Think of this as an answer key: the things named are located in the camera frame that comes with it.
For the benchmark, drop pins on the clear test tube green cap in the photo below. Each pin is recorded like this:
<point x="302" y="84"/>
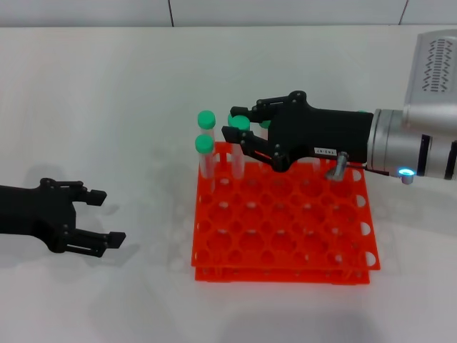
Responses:
<point x="206" y="119"/>
<point x="266" y="124"/>
<point x="204" y="143"/>
<point x="239" y="124"/>

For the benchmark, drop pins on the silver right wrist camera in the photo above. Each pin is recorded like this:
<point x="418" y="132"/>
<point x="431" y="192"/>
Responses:
<point x="435" y="71"/>

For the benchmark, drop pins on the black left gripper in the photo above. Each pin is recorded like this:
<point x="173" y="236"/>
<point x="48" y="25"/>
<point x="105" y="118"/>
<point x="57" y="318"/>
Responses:
<point x="35" y="211"/>

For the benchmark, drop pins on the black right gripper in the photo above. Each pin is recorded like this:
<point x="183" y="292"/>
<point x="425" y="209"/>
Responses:
<point x="321" y="132"/>

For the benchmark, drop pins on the orange test tube rack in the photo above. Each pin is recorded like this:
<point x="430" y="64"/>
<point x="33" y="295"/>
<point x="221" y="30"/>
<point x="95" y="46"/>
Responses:
<point x="285" y="263"/>

